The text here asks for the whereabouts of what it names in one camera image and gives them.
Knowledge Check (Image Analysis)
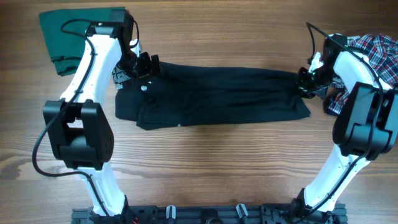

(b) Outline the black t-shirt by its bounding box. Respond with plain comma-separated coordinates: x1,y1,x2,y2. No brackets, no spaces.
115,62,310,130

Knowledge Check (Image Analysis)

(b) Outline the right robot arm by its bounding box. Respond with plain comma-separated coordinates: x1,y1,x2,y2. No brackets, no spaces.
289,34,397,223

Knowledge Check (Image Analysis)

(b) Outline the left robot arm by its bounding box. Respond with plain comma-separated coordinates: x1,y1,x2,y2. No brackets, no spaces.
32,9,160,223

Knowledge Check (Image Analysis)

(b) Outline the folded green cloth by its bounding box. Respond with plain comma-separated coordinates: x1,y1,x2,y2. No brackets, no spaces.
39,7,117,77

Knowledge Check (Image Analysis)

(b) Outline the red plaid shirt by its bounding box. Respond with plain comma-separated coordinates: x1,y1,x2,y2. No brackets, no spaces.
323,34,397,116

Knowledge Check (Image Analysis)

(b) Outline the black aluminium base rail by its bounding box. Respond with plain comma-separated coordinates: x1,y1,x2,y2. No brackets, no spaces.
70,204,348,224

